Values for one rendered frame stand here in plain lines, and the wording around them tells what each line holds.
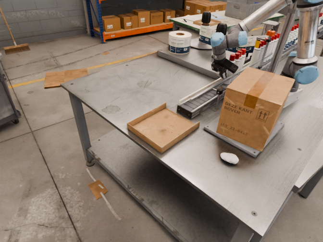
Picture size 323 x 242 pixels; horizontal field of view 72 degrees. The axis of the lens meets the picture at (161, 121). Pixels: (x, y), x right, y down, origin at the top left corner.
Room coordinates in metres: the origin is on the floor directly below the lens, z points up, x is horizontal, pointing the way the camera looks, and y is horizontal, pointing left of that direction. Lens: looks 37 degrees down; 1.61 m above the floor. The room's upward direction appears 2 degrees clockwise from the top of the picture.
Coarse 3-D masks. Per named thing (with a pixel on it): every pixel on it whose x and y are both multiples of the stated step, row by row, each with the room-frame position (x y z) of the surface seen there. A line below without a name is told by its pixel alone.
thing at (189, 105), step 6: (288, 48) 2.21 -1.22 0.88; (270, 60) 1.87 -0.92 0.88; (258, 66) 1.74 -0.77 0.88; (222, 84) 1.40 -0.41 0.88; (204, 96) 1.23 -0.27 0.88; (210, 96) 1.23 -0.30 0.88; (186, 102) 1.15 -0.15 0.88; (192, 102) 1.15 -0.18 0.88; (198, 102) 1.15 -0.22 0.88; (204, 102) 1.16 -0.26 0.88; (186, 108) 1.09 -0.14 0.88; (192, 108) 1.09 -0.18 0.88
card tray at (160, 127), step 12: (156, 108) 1.09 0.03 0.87; (132, 120) 0.96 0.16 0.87; (144, 120) 1.01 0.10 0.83; (156, 120) 1.02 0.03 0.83; (168, 120) 1.02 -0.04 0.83; (180, 120) 1.03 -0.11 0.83; (132, 132) 0.91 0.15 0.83; (144, 132) 0.91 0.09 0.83; (156, 132) 0.91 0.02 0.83; (168, 132) 0.92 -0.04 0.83; (180, 132) 0.92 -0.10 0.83; (156, 144) 0.78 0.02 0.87; (168, 144) 0.79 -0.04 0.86
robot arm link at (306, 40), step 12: (300, 0) 1.21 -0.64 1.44; (312, 0) 1.17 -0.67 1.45; (300, 12) 1.23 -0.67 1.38; (312, 12) 1.19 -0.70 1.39; (300, 24) 1.22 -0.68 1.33; (312, 24) 1.18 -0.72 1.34; (300, 36) 1.21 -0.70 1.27; (312, 36) 1.18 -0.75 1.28; (300, 48) 1.20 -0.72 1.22; (312, 48) 1.17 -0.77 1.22; (300, 60) 1.18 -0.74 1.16; (312, 60) 1.16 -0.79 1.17; (300, 72) 1.15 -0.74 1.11; (312, 72) 1.14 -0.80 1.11
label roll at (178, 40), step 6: (174, 36) 1.96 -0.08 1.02; (180, 36) 1.96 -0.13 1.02; (186, 36) 1.97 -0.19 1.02; (174, 42) 1.95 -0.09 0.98; (180, 42) 1.94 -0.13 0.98; (186, 42) 1.95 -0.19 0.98; (168, 48) 2.02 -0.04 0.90; (174, 48) 1.95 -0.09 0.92; (180, 48) 1.94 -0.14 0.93; (186, 48) 1.96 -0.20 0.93
